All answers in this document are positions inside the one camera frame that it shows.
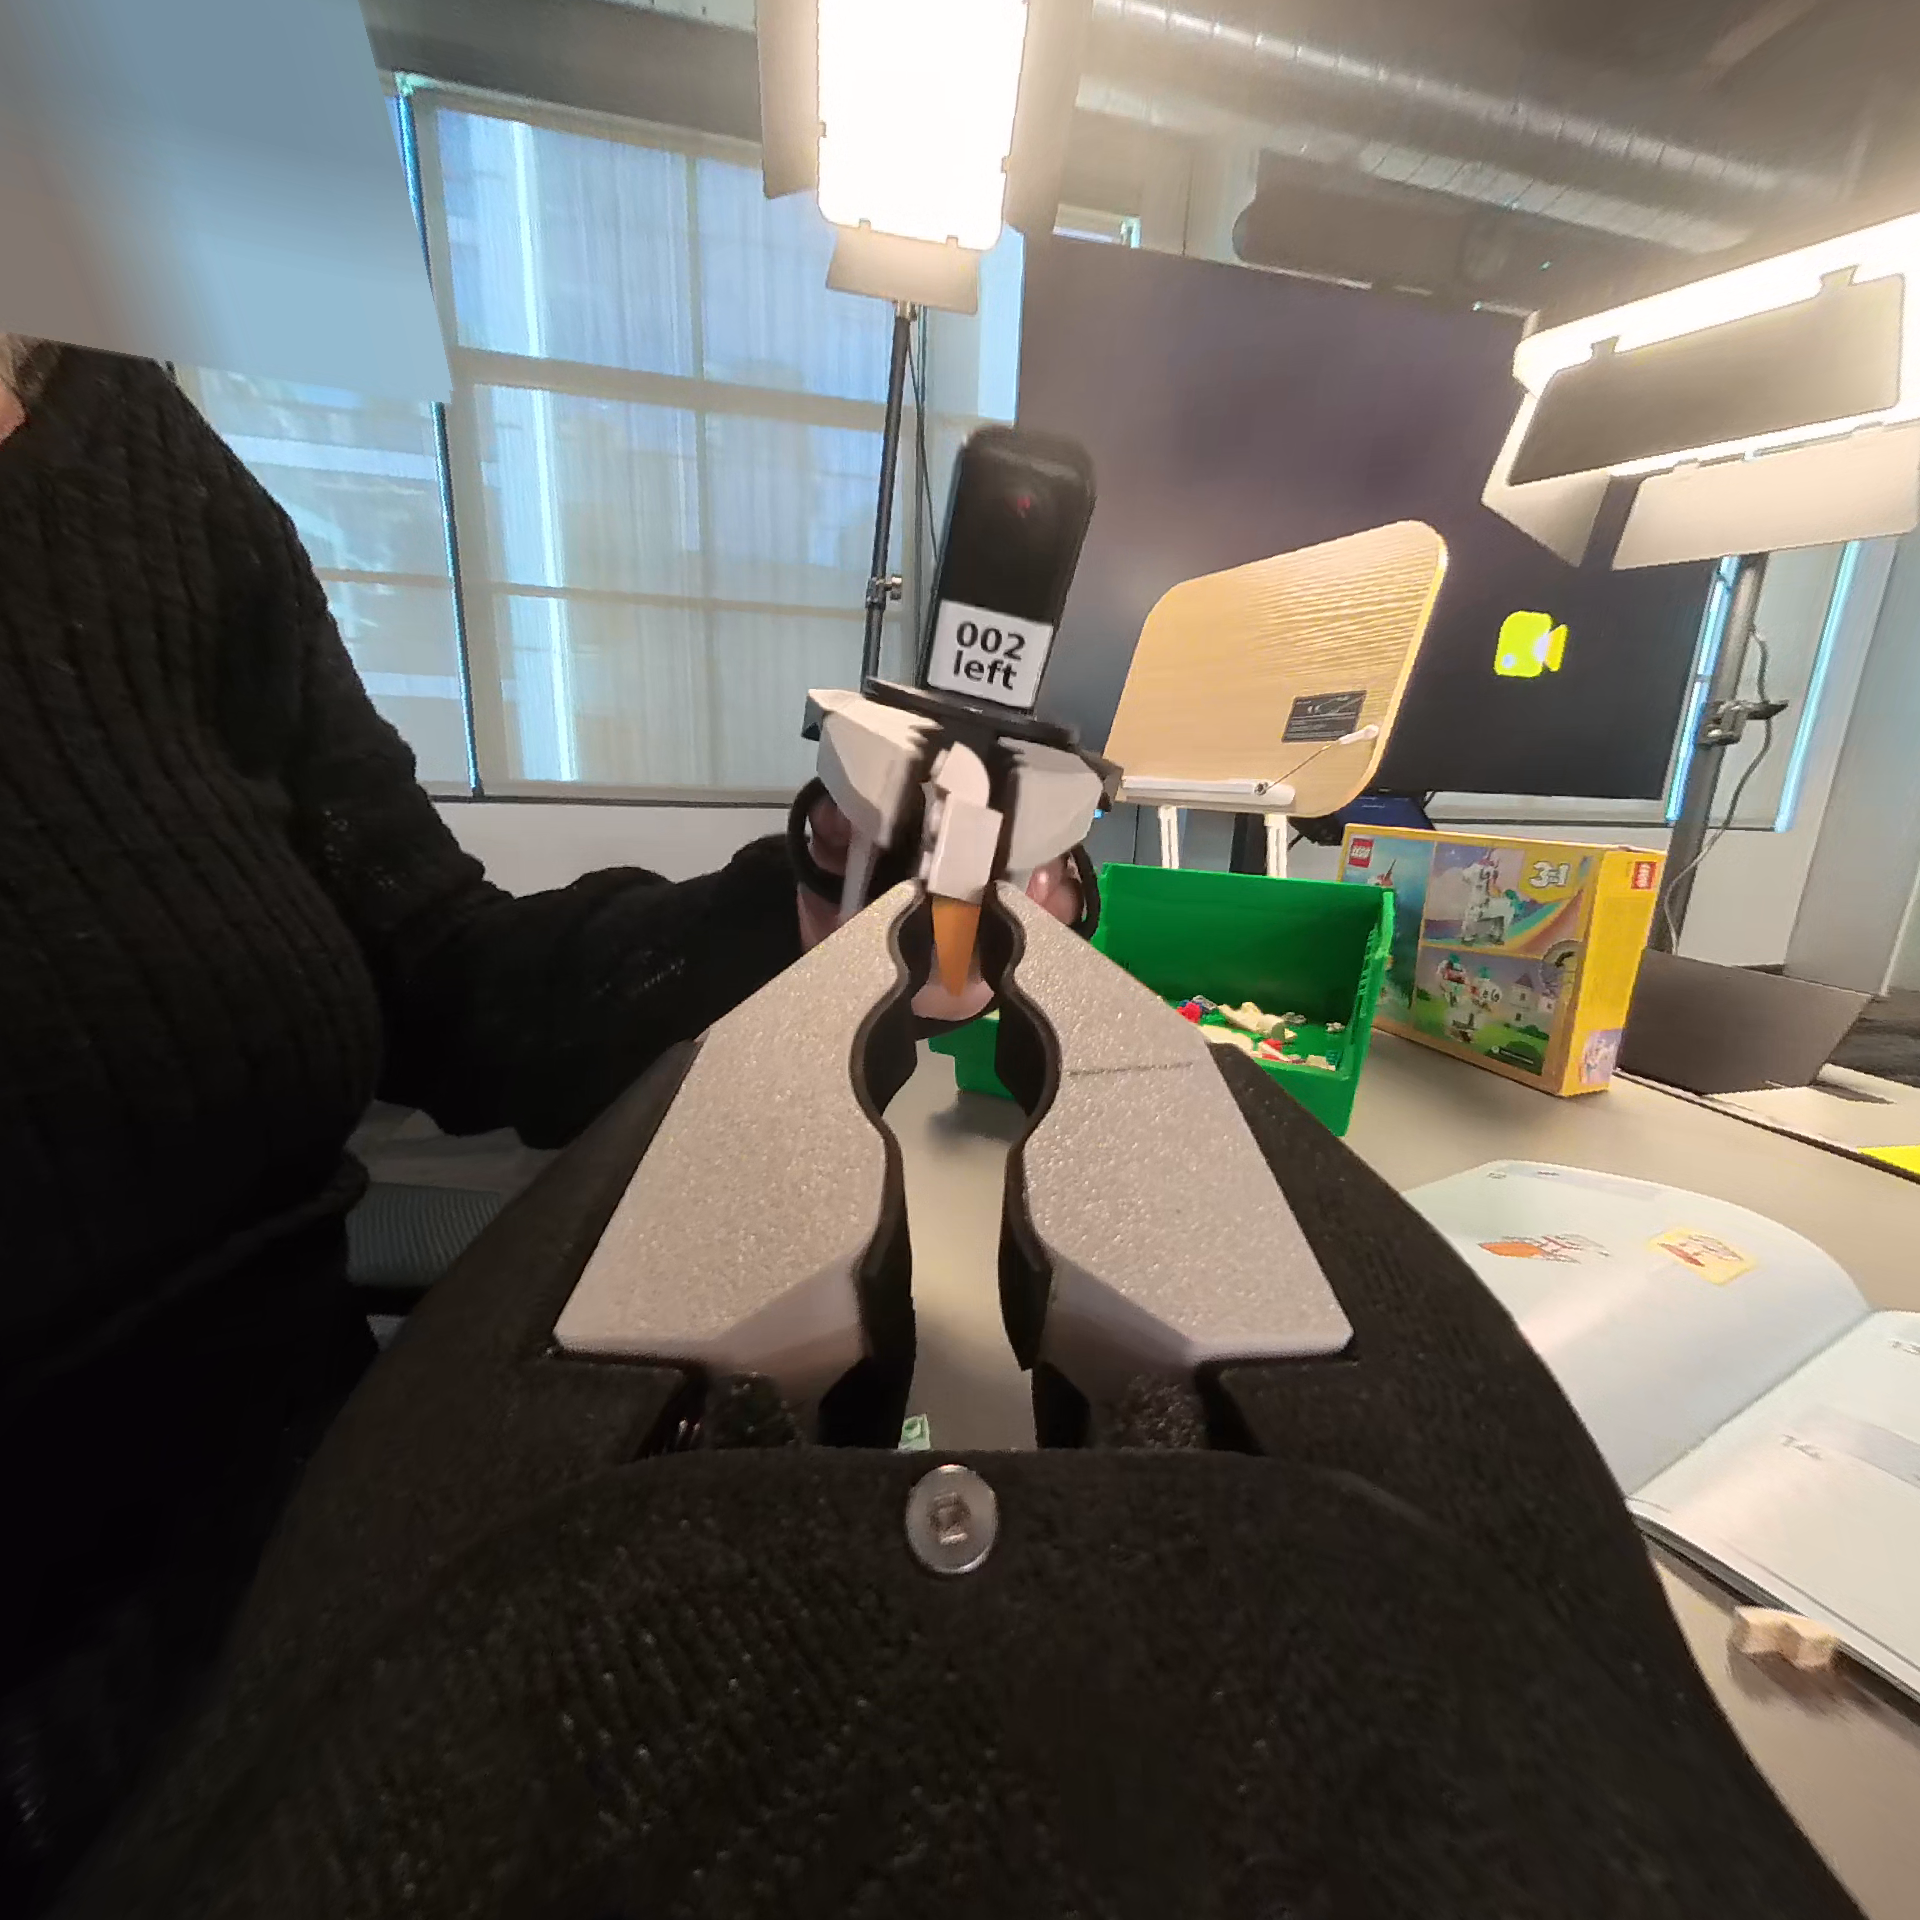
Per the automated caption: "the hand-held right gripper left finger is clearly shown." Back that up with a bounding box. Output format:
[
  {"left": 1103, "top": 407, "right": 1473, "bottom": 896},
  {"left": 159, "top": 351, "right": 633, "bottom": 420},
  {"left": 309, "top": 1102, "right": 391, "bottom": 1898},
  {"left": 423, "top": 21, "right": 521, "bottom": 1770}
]
[{"left": 551, "top": 879, "right": 923, "bottom": 1445}]

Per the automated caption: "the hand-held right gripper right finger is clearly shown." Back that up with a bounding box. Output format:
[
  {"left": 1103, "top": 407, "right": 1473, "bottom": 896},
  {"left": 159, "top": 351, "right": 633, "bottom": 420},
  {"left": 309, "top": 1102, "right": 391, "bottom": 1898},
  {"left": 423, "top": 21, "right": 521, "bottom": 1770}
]
[{"left": 987, "top": 882, "right": 1358, "bottom": 1445}]

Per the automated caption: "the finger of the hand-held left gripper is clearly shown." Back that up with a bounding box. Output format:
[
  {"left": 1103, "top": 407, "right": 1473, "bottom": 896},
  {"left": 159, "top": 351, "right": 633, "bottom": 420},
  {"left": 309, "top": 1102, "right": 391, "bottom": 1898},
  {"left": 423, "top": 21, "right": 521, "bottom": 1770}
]
[
  {"left": 817, "top": 712, "right": 942, "bottom": 922},
  {"left": 990, "top": 749, "right": 1107, "bottom": 894}
]

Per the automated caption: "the white and orange lego assembly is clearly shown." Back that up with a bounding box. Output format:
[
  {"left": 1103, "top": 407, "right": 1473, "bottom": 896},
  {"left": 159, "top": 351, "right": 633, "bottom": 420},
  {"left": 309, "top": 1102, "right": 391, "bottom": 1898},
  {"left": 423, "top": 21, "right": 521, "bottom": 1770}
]
[{"left": 919, "top": 739, "right": 1003, "bottom": 1004}]

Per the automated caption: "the green plastic bin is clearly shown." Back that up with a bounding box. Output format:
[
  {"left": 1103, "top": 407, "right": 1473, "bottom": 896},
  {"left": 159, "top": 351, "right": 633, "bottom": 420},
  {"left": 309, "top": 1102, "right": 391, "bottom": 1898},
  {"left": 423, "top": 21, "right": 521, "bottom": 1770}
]
[{"left": 928, "top": 862, "right": 1402, "bottom": 1146}]

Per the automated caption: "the pile of loose lego pieces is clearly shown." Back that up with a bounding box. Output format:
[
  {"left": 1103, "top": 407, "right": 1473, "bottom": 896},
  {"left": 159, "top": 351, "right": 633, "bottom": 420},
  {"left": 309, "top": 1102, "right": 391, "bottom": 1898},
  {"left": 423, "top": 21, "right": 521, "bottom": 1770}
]
[{"left": 1171, "top": 991, "right": 1354, "bottom": 1074}]

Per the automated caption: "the yellow lego set box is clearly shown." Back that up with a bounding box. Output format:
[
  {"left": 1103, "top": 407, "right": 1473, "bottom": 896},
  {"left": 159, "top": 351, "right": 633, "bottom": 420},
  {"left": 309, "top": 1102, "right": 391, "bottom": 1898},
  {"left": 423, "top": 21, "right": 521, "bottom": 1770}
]
[{"left": 1337, "top": 823, "right": 1671, "bottom": 1102}]

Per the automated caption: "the small beige lego piece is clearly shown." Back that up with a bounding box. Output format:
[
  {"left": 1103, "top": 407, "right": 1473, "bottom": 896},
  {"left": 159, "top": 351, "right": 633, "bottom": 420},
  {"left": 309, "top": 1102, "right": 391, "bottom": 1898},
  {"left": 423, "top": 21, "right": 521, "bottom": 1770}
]
[{"left": 1726, "top": 1603, "right": 1848, "bottom": 1675}]

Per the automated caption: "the person's left hand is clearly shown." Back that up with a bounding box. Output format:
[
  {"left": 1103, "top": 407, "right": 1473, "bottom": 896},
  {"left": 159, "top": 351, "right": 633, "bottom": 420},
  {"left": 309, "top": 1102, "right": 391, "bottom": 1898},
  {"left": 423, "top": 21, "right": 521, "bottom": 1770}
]
[{"left": 797, "top": 862, "right": 1088, "bottom": 1029}]

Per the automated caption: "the black light stand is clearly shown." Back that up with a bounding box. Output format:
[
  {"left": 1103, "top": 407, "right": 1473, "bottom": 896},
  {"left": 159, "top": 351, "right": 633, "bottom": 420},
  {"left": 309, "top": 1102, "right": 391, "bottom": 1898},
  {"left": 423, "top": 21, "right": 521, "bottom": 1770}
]
[
  {"left": 858, "top": 299, "right": 922, "bottom": 704},
  {"left": 1663, "top": 550, "right": 1791, "bottom": 962}
]

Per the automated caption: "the wooden book stand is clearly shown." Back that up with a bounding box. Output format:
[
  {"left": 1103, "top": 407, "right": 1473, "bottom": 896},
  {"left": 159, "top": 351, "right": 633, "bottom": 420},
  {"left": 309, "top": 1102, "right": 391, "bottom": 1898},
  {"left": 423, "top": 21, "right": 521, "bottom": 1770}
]
[{"left": 1103, "top": 519, "right": 1451, "bottom": 879}]

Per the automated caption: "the grey office chair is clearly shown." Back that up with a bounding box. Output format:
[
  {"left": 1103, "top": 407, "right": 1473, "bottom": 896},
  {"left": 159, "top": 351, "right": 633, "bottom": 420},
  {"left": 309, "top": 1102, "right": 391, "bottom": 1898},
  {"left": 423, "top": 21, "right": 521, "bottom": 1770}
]
[{"left": 343, "top": 1102, "right": 519, "bottom": 1296}]

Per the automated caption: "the large dark monitor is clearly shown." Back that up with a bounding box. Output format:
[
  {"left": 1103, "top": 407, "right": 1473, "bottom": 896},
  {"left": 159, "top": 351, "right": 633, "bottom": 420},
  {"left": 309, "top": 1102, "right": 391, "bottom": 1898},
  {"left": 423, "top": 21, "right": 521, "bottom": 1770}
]
[{"left": 1021, "top": 231, "right": 1725, "bottom": 805}]

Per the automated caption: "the large window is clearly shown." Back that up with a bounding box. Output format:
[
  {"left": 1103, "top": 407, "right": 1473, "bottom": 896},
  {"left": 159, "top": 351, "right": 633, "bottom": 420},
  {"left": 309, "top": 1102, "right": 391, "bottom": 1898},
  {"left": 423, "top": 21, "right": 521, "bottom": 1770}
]
[{"left": 393, "top": 83, "right": 1024, "bottom": 799}]

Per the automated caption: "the studio light panel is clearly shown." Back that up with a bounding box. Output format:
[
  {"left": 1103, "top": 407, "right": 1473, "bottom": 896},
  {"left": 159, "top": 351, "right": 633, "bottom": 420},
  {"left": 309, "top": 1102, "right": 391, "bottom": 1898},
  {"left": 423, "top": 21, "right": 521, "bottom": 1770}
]
[
  {"left": 758, "top": 0, "right": 1095, "bottom": 318},
  {"left": 1480, "top": 210, "right": 1920, "bottom": 576}
]

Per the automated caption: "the open instruction booklet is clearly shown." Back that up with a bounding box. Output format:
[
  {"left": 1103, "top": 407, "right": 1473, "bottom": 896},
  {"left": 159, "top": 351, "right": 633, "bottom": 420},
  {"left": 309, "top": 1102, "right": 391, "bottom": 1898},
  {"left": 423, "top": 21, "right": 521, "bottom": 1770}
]
[{"left": 1402, "top": 1159, "right": 1920, "bottom": 1711}]

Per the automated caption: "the dark grey folded panel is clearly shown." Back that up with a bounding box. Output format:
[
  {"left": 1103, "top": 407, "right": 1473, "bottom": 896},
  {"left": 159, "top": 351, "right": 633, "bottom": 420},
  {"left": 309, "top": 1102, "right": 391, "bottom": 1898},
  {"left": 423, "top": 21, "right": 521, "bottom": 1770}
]
[{"left": 1616, "top": 942, "right": 1881, "bottom": 1099}]

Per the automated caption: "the person's torso black sweater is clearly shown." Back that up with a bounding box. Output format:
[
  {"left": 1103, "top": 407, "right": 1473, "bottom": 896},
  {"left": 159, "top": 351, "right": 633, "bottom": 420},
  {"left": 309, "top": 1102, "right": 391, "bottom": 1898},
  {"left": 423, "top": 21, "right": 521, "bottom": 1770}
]
[{"left": 0, "top": 343, "right": 519, "bottom": 1920}]

